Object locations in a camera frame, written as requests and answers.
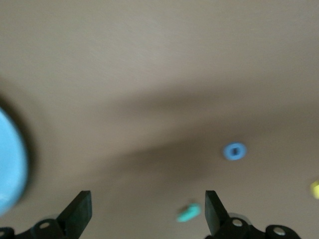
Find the blue letter o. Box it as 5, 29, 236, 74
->
222, 141, 248, 161

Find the teal letter r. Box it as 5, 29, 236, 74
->
176, 203, 201, 223

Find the blue plate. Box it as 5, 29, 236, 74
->
0, 107, 28, 217

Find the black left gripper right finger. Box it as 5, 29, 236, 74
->
204, 190, 268, 239

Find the yellow letter n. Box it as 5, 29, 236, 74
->
310, 180, 319, 199

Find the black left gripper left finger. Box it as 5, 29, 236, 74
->
17, 190, 93, 239

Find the brown table cover sheet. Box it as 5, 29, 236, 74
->
0, 0, 319, 239

